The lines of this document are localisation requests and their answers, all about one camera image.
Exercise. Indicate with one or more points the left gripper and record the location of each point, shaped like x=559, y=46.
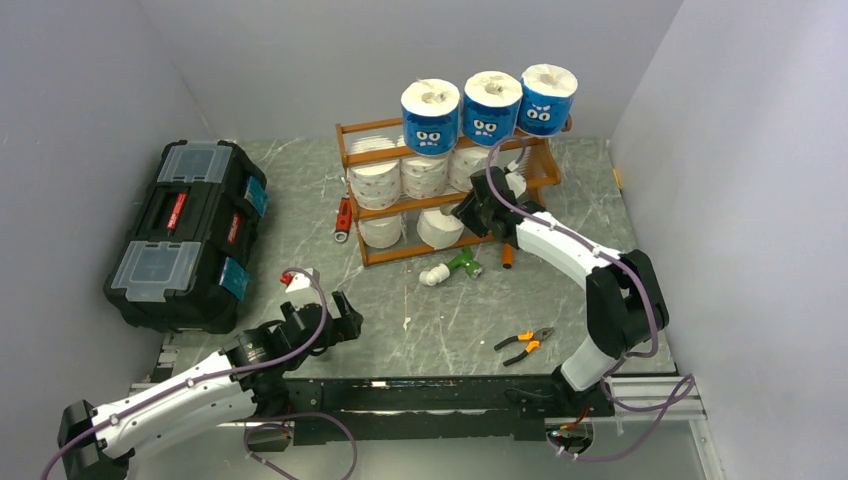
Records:
x=346, y=326

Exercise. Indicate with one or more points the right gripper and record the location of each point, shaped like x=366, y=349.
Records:
x=464, y=211

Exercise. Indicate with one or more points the white floral paper roll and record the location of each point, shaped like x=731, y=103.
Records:
x=376, y=185
x=424, y=177
x=463, y=163

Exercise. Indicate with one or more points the plain white paper roll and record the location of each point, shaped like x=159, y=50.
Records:
x=382, y=232

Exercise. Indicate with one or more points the blue paper roll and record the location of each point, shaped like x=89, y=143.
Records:
x=431, y=116
x=547, y=97
x=490, y=107

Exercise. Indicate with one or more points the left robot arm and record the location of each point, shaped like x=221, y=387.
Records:
x=242, y=380

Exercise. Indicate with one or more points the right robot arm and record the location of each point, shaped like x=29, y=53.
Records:
x=625, y=307

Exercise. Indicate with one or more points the orange wooden shelf rack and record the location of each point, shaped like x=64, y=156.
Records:
x=538, y=167

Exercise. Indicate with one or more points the green plastic pipe fitting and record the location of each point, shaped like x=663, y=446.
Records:
x=466, y=262

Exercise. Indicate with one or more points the white plastic pipe fitting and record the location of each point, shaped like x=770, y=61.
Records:
x=435, y=275

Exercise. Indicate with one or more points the black plastic toolbox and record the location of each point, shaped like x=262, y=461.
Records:
x=183, y=262

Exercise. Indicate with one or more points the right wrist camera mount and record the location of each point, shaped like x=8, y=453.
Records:
x=516, y=183

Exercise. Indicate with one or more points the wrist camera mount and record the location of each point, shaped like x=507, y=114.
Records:
x=516, y=183
x=299, y=281

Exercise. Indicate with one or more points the orange handled screwdriver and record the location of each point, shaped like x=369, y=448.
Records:
x=507, y=257

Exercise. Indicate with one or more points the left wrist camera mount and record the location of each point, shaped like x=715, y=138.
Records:
x=299, y=281

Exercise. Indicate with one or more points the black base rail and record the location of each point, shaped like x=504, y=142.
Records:
x=522, y=407

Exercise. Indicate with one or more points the red handled wrench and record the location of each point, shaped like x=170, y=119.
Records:
x=343, y=220

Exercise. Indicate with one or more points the orange handled pliers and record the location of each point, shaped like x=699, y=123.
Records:
x=531, y=341

